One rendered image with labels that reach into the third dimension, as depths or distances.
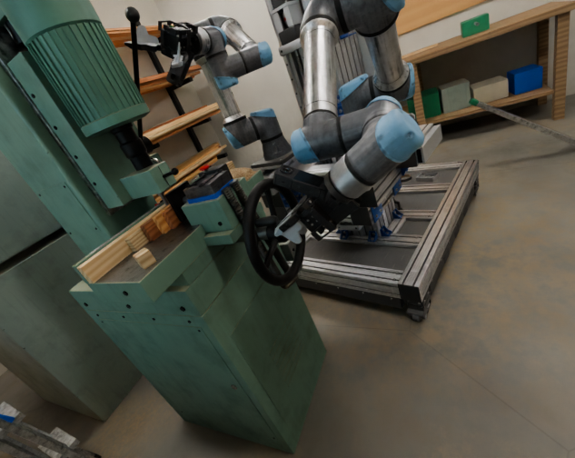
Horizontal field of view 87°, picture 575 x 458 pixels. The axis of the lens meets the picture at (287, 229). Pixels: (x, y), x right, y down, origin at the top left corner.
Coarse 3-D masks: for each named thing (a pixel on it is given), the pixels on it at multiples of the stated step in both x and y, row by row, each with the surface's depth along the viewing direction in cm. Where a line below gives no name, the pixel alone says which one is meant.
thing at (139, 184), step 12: (144, 168) 89; (156, 168) 85; (168, 168) 88; (120, 180) 89; (132, 180) 87; (144, 180) 85; (156, 180) 84; (168, 180) 88; (132, 192) 90; (144, 192) 88; (156, 192) 86
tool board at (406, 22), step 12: (408, 0) 298; (420, 0) 295; (432, 0) 292; (444, 0) 289; (456, 0) 286; (468, 0) 283; (480, 0) 280; (408, 12) 303; (420, 12) 300; (432, 12) 296; (444, 12) 293; (456, 12) 290; (396, 24) 312; (408, 24) 308; (420, 24) 305
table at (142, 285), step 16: (256, 176) 107; (256, 208) 88; (240, 224) 81; (160, 240) 83; (176, 240) 78; (192, 240) 78; (208, 240) 81; (224, 240) 79; (128, 256) 80; (160, 256) 72; (176, 256) 74; (192, 256) 78; (112, 272) 75; (128, 272) 71; (144, 272) 68; (160, 272) 69; (176, 272) 73; (96, 288) 74; (112, 288) 71; (128, 288) 68; (144, 288) 65; (160, 288) 69
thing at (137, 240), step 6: (228, 162) 121; (132, 234) 82; (138, 234) 82; (144, 234) 84; (126, 240) 80; (132, 240) 81; (138, 240) 82; (144, 240) 84; (132, 246) 81; (138, 246) 82
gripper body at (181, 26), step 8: (160, 24) 84; (168, 24) 87; (176, 24) 87; (184, 24) 90; (192, 24) 91; (168, 32) 84; (176, 32) 83; (184, 32) 86; (192, 32) 90; (168, 40) 86; (176, 40) 84; (184, 40) 87; (192, 40) 92; (200, 40) 93; (168, 48) 87; (176, 48) 86; (184, 48) 89; (192, 48) 94; (200, 48) 94; (168, 56) 88
